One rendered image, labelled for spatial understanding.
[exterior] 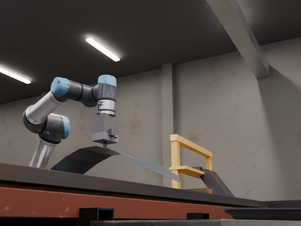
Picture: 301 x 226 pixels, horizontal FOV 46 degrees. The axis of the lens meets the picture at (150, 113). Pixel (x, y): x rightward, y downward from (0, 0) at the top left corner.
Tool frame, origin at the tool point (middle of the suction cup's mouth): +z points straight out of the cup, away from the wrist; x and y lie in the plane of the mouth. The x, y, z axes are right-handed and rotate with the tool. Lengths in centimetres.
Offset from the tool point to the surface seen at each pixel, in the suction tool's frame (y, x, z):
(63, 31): 347, 466, -376
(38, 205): -57, -38, 22
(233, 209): 6, -48, 21
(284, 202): 83, -42, 16
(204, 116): 650, 287, -222
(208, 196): 13.4, -36.4, 16.6
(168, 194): -12.5, -36.9, 17.4
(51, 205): -54, -38, 22
